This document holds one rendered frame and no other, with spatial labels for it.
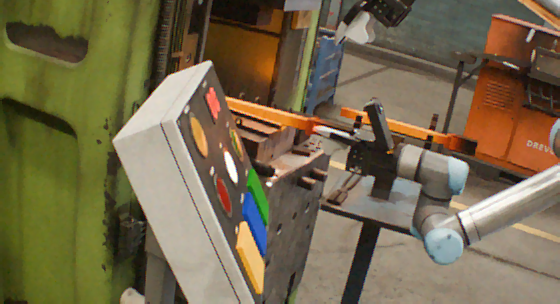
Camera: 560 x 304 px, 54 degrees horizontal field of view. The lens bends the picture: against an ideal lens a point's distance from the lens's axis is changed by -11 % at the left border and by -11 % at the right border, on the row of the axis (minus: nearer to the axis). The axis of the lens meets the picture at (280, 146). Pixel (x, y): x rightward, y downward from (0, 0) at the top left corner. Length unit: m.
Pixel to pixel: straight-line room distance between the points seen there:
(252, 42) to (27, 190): 0.74
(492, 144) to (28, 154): 3.99
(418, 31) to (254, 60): 7.39
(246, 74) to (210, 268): 1.04
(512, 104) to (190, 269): 4.21
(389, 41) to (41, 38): 8.05
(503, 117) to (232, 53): 3.37
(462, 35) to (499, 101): 4.17
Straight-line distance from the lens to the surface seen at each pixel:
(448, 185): 1.31
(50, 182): 1.39
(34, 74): 1.28
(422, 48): 9.02
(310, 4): 1.39
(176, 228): 0.72
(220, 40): 1.75
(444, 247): 1.21
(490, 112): 4.84
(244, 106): 1.46
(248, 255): 0.78
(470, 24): 8.87
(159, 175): 0.70
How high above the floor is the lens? 1.41
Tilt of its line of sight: 19 degrees down
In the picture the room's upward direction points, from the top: 11 degrees clockwise
